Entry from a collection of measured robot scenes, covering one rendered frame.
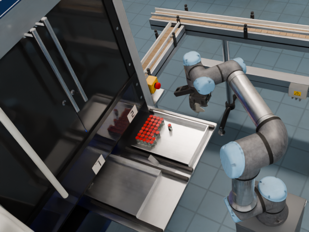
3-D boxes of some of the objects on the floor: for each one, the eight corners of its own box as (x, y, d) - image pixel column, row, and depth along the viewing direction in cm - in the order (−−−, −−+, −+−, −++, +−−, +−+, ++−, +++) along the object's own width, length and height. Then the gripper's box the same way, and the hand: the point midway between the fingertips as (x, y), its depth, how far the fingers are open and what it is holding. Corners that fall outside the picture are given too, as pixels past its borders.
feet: (215, 134, 302) (214, 124, 292) (236, 92, 328) (235, 81, 317) (225, 136, 299) (223, 126, 288) (245, 94, 324) (244, 83, 314)
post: (167, 184, 281) (57, -122, 126) (170, 178, 284) (67, -128, 129) (174, 187, 278) (71, -123, 123) (177, 181, 281) (81, -130, 126)
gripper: (202, 91, 158) (207, 122, 174) (209, 77, 163) (214, 108, 178) (184, 87, 162) (190, 118, 177) (192, 73, 166) (197, 104, 182)
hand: (196, 110), depth 178 cm, fingers closed
